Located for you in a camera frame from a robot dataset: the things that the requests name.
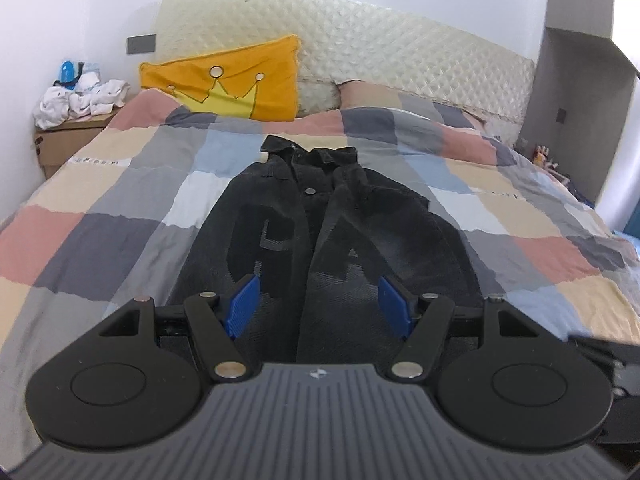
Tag grey wall switch plate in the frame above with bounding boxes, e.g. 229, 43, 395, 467
127, 33, 158, 56

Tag black denim jacket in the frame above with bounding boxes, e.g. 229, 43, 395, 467
179, 135, 483, 363

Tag yellow crown pillow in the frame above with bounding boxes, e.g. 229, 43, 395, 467
139, 34, 301, 122

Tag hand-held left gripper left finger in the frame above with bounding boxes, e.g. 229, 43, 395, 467
97, 274, 262, 382

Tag checked patchwork quilt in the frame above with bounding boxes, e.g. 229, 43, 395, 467
0, 87, 640, 456

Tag cream fluffy pillow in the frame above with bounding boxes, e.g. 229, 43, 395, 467
297, 76, 342, 118

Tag cream quilted headboard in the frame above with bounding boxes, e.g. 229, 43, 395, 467
152, 0, 536, 128

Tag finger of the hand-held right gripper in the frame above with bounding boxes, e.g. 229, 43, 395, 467
567, 334, 640, 368

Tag pink checked pillow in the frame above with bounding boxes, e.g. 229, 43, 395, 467
339, 79, 488, 123

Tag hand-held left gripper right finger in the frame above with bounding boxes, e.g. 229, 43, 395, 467
377, 275, 542, 382

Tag pile of white clothes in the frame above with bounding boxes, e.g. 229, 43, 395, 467
34, 72, 131, 130

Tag group of toiletry bottles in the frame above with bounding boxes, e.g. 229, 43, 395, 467
517, 137, 591, 201

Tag blue bottle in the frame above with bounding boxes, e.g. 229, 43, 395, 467
54, 61, 80, 88

